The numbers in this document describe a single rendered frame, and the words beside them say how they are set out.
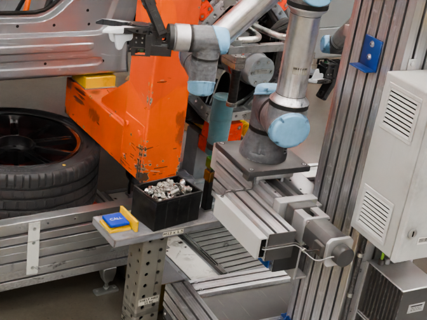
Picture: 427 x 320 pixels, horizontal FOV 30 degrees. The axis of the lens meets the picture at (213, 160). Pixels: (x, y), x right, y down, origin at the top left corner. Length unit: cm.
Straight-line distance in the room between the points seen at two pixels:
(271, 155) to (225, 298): 66
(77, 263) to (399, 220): 135
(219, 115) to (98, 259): 73
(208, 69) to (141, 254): 87
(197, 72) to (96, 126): 103
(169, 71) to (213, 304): 82
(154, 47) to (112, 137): 94
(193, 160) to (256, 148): 115
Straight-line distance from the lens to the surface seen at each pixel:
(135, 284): 293
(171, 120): 282
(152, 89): 273
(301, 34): 221
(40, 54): 310
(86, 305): 311
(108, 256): 308
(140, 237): 270
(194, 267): 326
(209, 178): 282
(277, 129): 226
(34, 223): 285
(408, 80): 210
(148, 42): 212
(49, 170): 295
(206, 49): 215
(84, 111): 323
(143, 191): 272
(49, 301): 312
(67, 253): 299
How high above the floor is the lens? 182
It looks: 24 degrees down
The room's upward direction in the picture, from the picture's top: 9 degrees clockwise
